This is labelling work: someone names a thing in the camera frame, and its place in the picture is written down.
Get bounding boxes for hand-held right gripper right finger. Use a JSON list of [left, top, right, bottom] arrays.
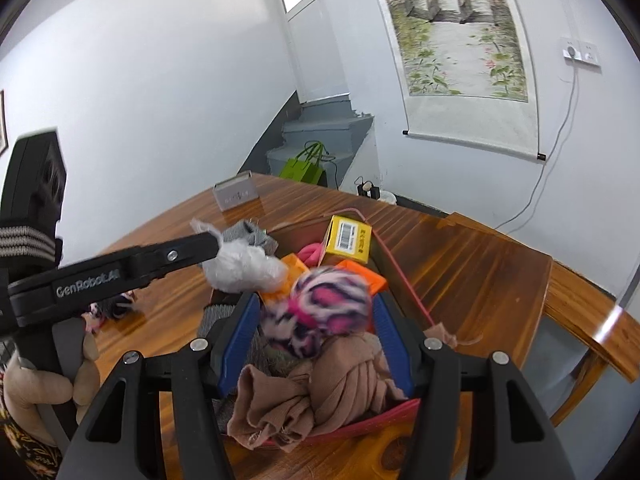
[[370, 292, 583, 480]]

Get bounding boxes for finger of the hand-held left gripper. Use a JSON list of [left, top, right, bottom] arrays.
[[127, 232, 224, 288]]

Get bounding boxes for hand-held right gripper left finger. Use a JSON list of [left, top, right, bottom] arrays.
[[57, 291, 262, 480]]

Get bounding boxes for grey sock with black cuff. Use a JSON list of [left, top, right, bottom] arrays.
[[196, 302, 297, 377]]

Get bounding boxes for white plastic bag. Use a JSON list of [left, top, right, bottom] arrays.
[[191, 218, 289, 293]]

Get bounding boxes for tan sock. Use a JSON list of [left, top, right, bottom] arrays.
[[227, 324, 473, 453]]

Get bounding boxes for bright orange rubber cube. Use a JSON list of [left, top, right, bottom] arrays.
[[337, 259, 390, 296]]

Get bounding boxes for pink leopard sock ball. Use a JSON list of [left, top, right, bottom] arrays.
[[261, 266, 375, 360]]

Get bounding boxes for red tin box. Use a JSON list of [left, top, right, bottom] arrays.
[[197, 206, 458, 456]]

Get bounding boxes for yellow-orange rubber cube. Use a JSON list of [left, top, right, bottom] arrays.
[[277, 252, 312, 306]]

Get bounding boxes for pink foam knot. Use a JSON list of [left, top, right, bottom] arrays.
[[299, 241, 324, 267]]

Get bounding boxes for yellow-green carton box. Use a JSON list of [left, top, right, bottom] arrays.
[[320, 215, 374, 267]]

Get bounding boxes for person's left forearm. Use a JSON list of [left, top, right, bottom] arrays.
[[0, 410, 63, 480]]

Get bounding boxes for wooden desktop table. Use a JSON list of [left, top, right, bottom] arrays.
[[90, 172, 553, 480]]

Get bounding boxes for person's left hand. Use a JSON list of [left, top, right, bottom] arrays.
[[0, 330, 102, 448]]

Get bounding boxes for small grey sock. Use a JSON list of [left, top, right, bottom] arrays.
[[222, 219, 279, 256]]

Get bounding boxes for small grey tin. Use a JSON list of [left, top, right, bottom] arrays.
[[212, 170, 259, 211]]

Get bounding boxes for black and leopard sock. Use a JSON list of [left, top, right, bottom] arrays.
[[84, 287, 146, 335]]

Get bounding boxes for green paper bag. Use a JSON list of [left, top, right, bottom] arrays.
[[279, 141, 332, 186]]

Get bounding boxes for white power strip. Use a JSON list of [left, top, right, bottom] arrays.
[[354, 176, 397, 204]]

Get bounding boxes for grey staircase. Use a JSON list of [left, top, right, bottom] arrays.
[[240, 92, 376, 191]]

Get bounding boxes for wooden bench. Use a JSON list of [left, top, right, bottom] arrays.
[[542, 259, 632, 428]]

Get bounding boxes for striped elastic strap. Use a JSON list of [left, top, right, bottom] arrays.
[[0, 220, 64, 267]]

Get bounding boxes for wall scroll painting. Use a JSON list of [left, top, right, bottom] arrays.
[[362, 0, 547, 162]]

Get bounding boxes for grey power cable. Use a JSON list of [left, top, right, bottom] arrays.
[[492, 62, 576, 235]]

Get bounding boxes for white wall outlet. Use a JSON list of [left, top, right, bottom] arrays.
[[559, 36, 602, 68]]

